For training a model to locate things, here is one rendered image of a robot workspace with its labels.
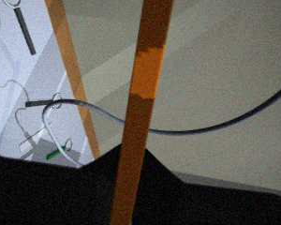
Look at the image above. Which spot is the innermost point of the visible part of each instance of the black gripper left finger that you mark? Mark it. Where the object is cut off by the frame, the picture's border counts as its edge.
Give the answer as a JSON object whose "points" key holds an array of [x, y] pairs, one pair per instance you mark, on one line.
{"points": [[57, 194]]}

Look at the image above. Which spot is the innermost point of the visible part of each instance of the orange handle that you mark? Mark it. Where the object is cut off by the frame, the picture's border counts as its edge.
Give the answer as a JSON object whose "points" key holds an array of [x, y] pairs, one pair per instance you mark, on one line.
{"points": [[152, 38]]}

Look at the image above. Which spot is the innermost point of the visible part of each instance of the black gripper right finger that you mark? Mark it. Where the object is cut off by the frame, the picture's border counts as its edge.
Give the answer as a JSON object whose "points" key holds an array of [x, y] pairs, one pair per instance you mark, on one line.
{"points": [[164, 199]]}

